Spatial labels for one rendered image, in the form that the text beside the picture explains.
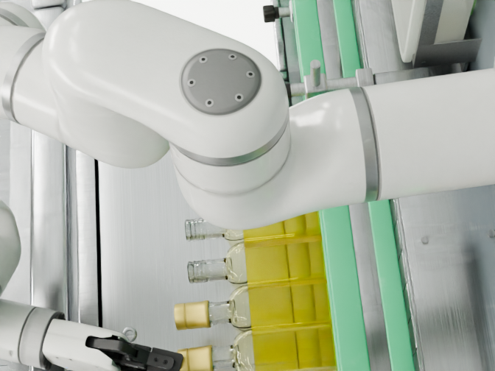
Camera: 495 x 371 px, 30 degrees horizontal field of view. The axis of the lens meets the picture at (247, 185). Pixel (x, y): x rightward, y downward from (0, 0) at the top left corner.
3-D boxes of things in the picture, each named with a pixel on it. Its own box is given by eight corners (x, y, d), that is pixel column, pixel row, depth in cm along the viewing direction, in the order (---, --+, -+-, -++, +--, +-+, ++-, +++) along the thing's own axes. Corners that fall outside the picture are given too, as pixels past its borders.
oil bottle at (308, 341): (396, 323, 120) (232, 339, 120) (399, 312, 114) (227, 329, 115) (402, 366, 117) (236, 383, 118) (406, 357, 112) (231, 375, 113)
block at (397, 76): (420, 96, 121) (367, 102, 121) (429, 61, 112) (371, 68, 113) (425, 121, 120) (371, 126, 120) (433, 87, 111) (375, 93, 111)
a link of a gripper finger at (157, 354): (125, 368, 115) (177, 380, 114) (121, 362, 112) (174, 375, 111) (132, 343, 116) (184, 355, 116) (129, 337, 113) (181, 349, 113)
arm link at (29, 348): (31, 372, 122) (51, 376, 122) (13, 356, 114) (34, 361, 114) (48, 318, 125) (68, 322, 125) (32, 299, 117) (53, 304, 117)
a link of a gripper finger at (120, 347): (76, 347, 116) (115, 361, 118) (97, 342, 110) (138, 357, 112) (78, 338, 117) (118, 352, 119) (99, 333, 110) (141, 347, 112)
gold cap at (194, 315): (209, 325, 116) (174, 329, 117) (212, 329, 120) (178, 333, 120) (207, 297, 117) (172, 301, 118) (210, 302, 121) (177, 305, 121)
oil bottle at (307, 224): (378, 198, 126) (222, 214, 127) (380, 182, 121) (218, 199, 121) (384, 237, 124) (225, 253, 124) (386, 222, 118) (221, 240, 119)
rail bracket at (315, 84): (367, 109, 123) (273, 119, 124) (373, 46, 108) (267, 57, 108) (370, 129, 122) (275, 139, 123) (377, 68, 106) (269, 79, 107)
